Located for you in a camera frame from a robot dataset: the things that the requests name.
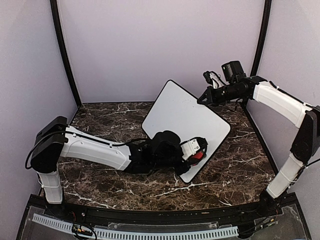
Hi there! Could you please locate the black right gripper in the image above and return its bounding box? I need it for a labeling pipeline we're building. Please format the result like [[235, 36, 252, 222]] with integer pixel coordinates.
[[197, 82, 243, 107]]

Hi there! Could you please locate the white whiteboard black frame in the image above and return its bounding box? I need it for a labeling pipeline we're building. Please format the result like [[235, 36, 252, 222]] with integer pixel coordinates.
[[141, 80, 231, 184]]

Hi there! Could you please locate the red bone-shaped eraser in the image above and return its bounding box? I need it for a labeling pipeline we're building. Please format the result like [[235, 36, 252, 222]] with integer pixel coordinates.
[[188, 151, 204, 165]]

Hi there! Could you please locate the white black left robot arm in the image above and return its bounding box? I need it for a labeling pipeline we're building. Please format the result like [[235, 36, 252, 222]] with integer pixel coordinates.
[[25, 116, 199, 218]]

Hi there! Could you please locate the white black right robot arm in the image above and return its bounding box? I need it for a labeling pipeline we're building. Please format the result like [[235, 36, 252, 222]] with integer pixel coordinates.
[[197, 71, 320, 199]]

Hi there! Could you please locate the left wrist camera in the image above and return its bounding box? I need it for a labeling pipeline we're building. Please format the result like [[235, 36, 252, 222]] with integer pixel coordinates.
[[151, 129, 210, 166]]

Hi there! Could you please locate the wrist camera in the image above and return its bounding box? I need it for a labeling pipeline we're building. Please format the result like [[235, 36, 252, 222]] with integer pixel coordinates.
[[202, 60, 248, 89], [151, 129, 210, 166]]

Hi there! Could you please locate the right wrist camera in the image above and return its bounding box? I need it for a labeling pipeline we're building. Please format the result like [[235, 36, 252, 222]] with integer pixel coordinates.
[[202, 60, 248, 89]]

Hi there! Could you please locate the black right corner post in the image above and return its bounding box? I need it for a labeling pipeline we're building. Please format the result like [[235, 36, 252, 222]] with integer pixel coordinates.
[[250, 0, 272, 76]]

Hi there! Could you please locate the black corner post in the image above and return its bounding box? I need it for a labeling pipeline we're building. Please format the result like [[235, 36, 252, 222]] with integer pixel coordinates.
[[250, 0, 272, 76], [49, 0, 82, 108]]

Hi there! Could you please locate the white slotted cable duct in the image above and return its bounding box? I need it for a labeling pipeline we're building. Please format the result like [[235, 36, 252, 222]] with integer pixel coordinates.
[[32, 213, 239, 240]]

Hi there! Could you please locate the black curved front rail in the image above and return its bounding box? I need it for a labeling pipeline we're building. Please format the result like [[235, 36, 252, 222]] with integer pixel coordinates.
[[38, 197, 283, 226]]

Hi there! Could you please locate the black left corner post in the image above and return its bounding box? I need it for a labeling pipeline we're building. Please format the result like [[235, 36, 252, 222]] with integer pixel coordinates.
[[49, 0, 82, 108]]

